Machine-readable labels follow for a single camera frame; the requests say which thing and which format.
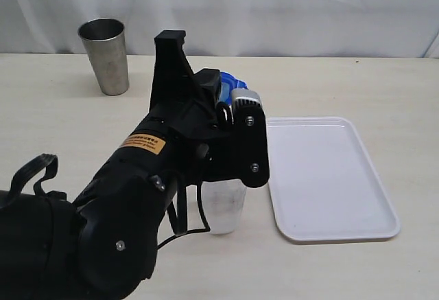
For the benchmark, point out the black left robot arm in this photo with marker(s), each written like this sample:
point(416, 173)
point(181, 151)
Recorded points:
point(104, 244)

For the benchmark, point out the white rectangular tray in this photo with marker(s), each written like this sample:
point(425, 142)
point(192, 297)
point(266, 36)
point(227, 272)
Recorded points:
point(323, 185)

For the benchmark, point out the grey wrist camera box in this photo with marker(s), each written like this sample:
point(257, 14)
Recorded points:
point(244, 97)

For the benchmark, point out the stainless steel cup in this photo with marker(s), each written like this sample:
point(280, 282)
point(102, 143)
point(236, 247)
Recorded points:
point(105, 45)

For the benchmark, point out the blue plastic lid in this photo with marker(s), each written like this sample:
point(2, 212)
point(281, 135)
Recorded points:
point(228, 83)

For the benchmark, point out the clear plastic container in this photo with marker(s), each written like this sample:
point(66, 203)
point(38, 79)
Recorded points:
point(223, 202)

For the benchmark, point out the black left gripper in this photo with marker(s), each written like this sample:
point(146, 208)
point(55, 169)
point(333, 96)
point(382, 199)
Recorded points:
point(191, 132)

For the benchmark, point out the white backdrop curtain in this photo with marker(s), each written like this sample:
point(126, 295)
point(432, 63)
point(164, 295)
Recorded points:
point(388, 28)

